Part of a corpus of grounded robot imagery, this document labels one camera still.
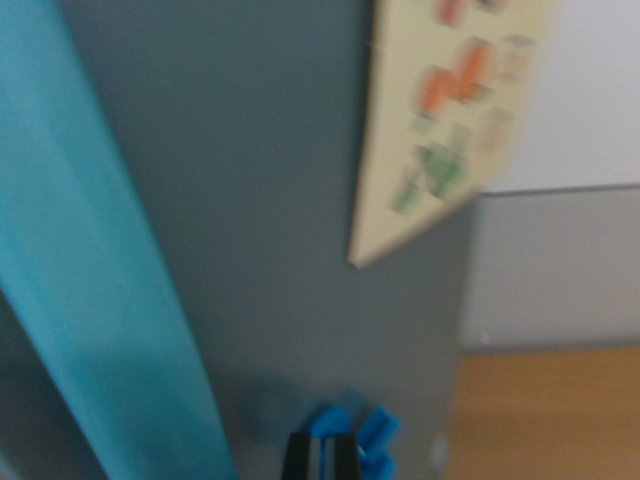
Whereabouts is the grey partition panel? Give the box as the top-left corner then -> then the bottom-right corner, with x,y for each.
459,183 -> 640,354

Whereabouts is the blue plastic clip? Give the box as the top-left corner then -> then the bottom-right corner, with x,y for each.
307,403 -> 402,480

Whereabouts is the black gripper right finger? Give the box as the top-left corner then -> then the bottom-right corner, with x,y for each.
322,432 -> 362,480

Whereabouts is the cream shopping list card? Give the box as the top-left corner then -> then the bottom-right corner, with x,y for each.
347,0 -> 551,271

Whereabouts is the teal handle of logo door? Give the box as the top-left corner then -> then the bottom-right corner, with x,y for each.
0,0 -> 239,480

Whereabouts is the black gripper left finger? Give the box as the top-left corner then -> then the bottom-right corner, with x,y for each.
281,432 -> 324,480

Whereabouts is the grey fridge door with logo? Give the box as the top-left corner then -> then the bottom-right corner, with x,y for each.
0,0 -> 476,480

